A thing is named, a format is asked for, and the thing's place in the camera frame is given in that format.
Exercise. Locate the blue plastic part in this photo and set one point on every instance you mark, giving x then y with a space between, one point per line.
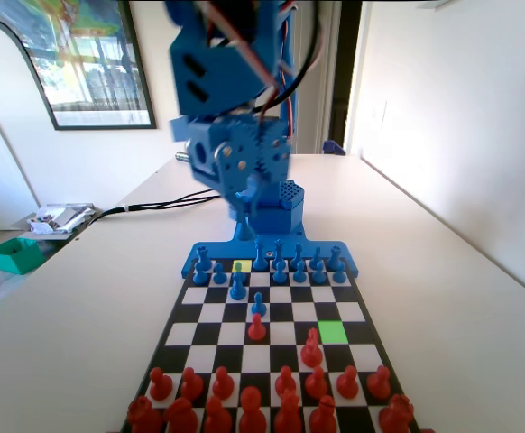
334 148

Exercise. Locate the red chess pawn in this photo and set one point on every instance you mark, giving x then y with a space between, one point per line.
285 387
160 388
378 387
255 331
347 386
223 387
316 387
191 388

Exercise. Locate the red chess rook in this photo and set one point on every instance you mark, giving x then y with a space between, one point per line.
396 414
143 417

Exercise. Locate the black and white chessboard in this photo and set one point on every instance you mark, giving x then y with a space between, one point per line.
280 336

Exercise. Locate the green plastic box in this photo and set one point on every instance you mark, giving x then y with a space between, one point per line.
16 259

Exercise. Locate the large white arched panel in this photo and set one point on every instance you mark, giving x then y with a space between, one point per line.
1 81

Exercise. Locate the blue chess rook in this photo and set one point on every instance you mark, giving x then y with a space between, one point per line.
204 258
333 257

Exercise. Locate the blue chess pawn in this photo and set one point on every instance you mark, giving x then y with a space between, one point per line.
279 275
319 276
238 266
199 277
218 275
339 276
257 307
299 276

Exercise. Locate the red chess queen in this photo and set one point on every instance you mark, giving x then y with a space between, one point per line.
288 415

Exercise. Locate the pile of papers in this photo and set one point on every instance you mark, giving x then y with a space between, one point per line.
59 216

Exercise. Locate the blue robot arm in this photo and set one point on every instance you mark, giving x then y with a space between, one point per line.
276 218

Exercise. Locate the blue chess king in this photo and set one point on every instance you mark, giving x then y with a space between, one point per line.
259 259

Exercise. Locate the red chess knight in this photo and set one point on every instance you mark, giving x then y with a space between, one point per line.
311 354
180 417

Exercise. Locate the blue geared gripper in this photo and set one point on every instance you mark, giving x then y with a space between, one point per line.
262 151

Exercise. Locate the blue chess queen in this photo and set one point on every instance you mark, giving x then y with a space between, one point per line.
279 250

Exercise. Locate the black framed picture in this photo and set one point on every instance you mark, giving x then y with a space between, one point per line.
100 67

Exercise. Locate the red chess bishop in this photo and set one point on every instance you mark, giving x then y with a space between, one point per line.
217 417
323 417

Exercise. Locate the blue chess bishop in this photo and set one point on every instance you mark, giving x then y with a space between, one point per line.
243 231
297 252

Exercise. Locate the low side table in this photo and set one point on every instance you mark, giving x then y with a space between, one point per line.
59 238

